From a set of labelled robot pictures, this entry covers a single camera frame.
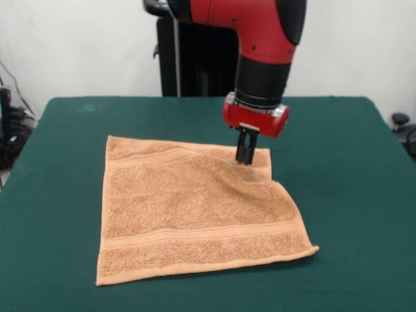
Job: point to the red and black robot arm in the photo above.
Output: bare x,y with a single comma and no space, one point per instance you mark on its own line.
256,42

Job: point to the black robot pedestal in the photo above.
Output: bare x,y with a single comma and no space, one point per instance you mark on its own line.
198,65

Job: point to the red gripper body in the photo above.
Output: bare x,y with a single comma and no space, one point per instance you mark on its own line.
256,122

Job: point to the black electronics box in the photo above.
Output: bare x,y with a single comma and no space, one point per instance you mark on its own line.
5,130

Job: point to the dark green table cloth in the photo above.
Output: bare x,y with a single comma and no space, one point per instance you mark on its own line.
341,162

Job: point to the tan terry cloth towel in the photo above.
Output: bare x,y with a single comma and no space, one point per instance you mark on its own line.
195,211

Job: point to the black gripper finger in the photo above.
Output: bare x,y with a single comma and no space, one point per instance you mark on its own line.
242,148
251,150

